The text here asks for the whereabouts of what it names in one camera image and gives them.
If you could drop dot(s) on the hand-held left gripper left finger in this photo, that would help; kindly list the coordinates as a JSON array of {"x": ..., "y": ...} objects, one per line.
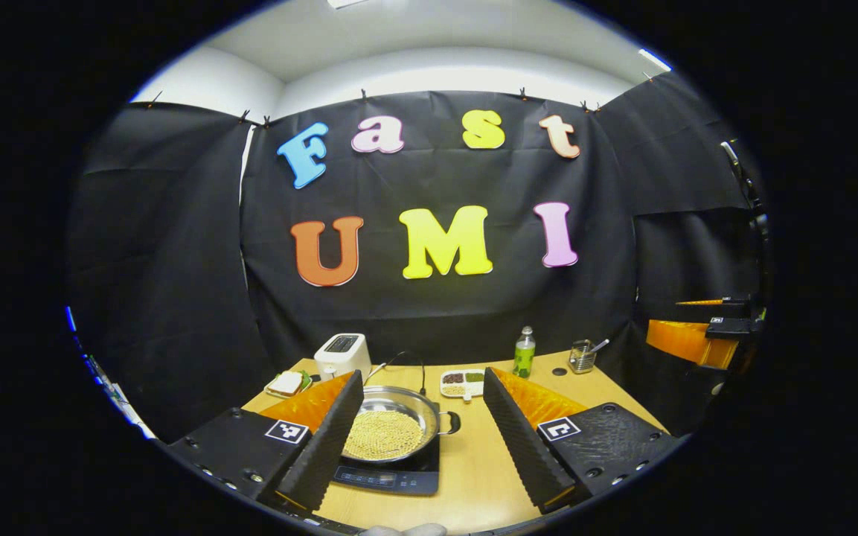
[{"x": 328, "y": 447}]

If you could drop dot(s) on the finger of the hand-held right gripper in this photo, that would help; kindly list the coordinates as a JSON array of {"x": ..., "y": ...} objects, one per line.
[
  {"x": 737, "y": 305},
  {"x": 678, "y": 339}
]

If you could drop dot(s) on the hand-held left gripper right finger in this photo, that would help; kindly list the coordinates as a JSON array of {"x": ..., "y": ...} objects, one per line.
[{"x": 522, "y": 447}]

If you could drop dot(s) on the black induction cooktop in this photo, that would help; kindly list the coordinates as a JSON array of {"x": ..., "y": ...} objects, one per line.
[{"x": 391, "y": 480}]

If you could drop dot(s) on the heap of yellow soybeans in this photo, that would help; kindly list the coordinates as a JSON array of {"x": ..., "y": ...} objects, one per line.
[{"x": 384, "y": 435}]

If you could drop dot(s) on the small tray with sandwich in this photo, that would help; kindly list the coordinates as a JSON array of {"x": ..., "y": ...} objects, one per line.
[{"x": 287, "y": 383}]

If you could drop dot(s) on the white divided plate of beans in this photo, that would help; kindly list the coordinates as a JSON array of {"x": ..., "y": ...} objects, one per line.
[{"x": 462, "y": 383}]

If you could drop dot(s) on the green label tea bottle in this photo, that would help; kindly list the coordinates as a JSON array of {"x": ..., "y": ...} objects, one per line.
[{"x": 524, "y": 357}]

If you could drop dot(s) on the white toaster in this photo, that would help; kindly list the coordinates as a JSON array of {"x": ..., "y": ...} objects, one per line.
[{"x": 341, "y": 357}]

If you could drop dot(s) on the small ceiling light panel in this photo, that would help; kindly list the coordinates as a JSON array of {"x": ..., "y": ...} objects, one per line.
[{"x": 654, "y": 59}]

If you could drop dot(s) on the row of black cloth clips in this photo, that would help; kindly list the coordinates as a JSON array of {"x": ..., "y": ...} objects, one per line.
[{"x": 362, "y": 95}]

